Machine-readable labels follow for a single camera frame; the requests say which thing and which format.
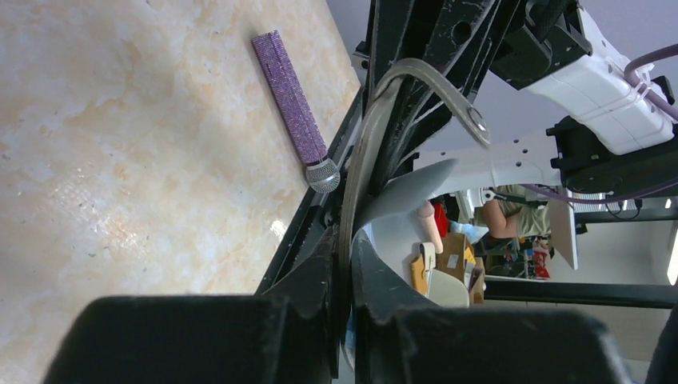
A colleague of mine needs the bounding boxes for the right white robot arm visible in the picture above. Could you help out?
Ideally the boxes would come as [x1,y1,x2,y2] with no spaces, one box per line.
[414,1,677,200]

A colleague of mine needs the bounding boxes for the purple glitter microphone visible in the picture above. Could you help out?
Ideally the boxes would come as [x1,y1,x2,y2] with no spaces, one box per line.
[251,30,341,194]

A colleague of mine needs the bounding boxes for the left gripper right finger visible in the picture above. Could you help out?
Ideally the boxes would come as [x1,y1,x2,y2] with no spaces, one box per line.
[351,234,632,383]

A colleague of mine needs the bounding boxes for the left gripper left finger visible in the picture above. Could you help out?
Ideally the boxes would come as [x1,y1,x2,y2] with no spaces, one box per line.
[44,226,338,383]

